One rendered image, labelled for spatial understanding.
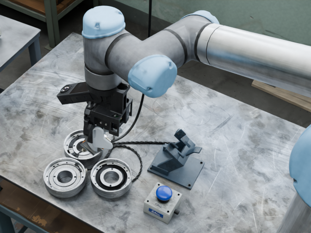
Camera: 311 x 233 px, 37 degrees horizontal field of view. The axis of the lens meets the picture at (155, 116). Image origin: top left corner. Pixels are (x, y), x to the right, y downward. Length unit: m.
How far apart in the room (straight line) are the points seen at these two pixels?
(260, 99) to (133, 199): 1.62
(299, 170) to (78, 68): 1.06
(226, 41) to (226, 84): 1.93
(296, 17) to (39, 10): 1.43
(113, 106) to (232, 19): 1.85
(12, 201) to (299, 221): 1.03
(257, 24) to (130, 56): 1.94
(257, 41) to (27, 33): 1.25
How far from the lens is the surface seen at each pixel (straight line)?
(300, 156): 0.56
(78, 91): 0.97
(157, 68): 0.76
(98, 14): 0.83
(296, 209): 0.68
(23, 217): 1.50
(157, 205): 1.13
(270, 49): 0.75
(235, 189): 1.24
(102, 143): 1.02
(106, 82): 0.88
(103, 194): 1.17
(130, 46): 0.79
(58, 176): 1.21
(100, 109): 0.95
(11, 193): 1.53
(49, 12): 2.72
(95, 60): 0.85
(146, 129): 1.33
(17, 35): 1.88
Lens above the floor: 1.80
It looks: 47 degrees down
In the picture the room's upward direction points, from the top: 6 degrees clockwise
